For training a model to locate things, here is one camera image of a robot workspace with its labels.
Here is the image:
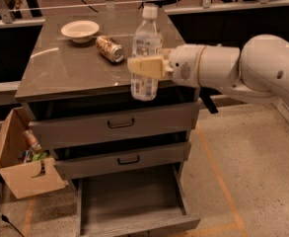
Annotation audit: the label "clear plastic water bottle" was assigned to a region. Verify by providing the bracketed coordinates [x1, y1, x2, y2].
[131, 5, 163, 102]

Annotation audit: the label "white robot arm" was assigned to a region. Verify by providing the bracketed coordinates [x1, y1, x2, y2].
[127, 35, 289, 104]

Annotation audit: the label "grey drawer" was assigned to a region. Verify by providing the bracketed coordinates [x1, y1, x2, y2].
[55, 141, 191, 180]
[76, 165, 199, 237]
[30, 102, 199, 149]

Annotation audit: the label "snack items in box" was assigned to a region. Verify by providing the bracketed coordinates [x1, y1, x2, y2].
[23, 129, 49, 163]

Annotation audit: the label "grey top drawer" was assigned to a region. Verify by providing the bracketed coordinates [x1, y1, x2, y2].
[30, 102, 199, 149]

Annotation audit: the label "white paper bowl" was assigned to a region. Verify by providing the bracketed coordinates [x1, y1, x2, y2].
[61, 21, 100, 43]

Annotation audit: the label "brown cardboard box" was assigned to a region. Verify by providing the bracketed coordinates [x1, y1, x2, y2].
[0, 108, 65, 198]

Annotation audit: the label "black cable on floor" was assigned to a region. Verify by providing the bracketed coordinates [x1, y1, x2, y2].
[0, 210, 26, 237]

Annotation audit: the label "grey bottom drawer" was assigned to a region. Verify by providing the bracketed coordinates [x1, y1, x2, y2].
[76, 165, 199, 237]

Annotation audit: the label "grey drawer cabinet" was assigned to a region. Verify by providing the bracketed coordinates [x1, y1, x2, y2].
[15, 7, 207, 183]

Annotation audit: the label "brown soda can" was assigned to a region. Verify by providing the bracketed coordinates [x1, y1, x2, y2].
[96, 36, 124, 63]

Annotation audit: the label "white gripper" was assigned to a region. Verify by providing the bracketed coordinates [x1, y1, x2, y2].
[127, 44, 205, 88]

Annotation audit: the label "grey middle drawer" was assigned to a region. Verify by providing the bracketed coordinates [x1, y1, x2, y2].
[55, 141, 191, 180]

